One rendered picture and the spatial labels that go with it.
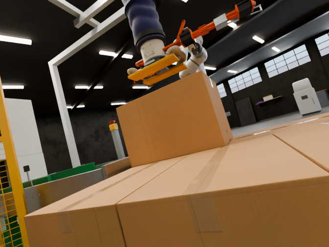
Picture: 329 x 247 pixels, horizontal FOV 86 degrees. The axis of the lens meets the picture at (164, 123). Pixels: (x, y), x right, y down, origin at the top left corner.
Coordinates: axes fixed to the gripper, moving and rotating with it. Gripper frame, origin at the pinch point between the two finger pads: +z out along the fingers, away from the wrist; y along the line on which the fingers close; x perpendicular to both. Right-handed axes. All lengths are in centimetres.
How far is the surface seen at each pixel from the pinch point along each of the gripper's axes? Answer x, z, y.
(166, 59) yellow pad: 14.0, 14.0, 12.9
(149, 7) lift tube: 17.6, 5.5, -29.2
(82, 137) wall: 910, -689, -103
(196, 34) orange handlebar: -5.1, -1.1, -0.2
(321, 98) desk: -388, -1038, 79
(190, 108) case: 7, 20, 46
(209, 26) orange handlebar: -13.9, 2.2, 1.1
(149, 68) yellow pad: 26.4, 13.8, 12.9
